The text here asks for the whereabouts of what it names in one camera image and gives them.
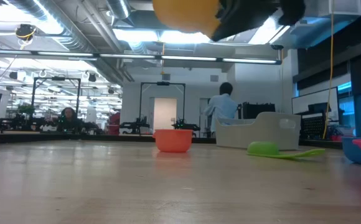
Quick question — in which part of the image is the yellow measuring cup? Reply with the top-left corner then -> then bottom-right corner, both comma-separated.
152,0 -> 222,39

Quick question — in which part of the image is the white plastic basket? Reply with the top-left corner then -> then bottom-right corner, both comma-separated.
214,111 -> 302,151

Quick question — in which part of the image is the green measuring cup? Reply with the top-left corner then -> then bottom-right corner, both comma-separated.
246,141 -> 326,161

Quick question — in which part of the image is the orange measuring cup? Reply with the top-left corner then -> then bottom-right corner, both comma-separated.
152,129 -> 194,154

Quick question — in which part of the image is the blue measuring cup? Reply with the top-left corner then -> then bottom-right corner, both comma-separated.
341,136 -> 361,166

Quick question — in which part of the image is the white ceiling unit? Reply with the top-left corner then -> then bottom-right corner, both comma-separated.
303,0 -> 361,19

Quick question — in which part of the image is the black monitor back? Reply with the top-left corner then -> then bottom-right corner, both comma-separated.
241,101 -> 276,120

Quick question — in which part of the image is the person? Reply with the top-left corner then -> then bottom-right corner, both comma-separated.
55,106 -> 85,134
203,82 -> 239,138

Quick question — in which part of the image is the black perforated panel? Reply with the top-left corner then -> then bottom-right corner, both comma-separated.
301,111 -> 327,140

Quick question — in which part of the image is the LED light bar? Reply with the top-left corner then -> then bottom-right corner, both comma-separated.
0,48 -> 283,65

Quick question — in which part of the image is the white door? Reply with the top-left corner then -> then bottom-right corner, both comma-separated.
152,97 -> 178,131

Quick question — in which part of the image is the red cabinet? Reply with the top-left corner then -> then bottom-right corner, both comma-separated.
106,111 -> 121,136

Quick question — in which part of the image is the green potted plant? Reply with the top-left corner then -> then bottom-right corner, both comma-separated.
17,104 -> 35,121

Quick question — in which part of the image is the yellow hanging cord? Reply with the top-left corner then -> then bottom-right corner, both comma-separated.
321,0 -> 336,140

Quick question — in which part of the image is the white screen black frame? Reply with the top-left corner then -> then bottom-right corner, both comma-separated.
291,86 -> 340,115

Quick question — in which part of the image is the black background rig frame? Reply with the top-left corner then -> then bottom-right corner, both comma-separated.
139,81 -> 187,135
30,77 -> 82,121

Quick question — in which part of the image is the black aluminium rig frame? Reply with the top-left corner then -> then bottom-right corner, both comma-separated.
0,131 -> 361,150

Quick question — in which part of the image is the black yellow cord reel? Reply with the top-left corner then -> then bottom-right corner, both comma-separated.
14,24 -> 37,42

